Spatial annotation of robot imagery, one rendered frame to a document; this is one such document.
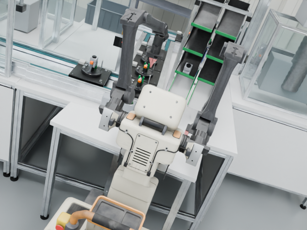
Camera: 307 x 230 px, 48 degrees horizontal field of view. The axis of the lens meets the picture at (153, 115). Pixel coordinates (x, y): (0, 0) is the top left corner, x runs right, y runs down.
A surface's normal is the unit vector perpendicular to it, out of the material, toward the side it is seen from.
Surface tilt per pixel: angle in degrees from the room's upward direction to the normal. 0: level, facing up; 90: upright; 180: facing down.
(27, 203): 0
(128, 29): 89
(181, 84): 45
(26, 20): 90
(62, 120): 0
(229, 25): 25
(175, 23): 90
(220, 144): 0
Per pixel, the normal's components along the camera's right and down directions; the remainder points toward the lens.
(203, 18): 0.11, -0.55
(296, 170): -0.14, 0.50
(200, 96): -0.03, -0.26
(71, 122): 0.27, -0.81
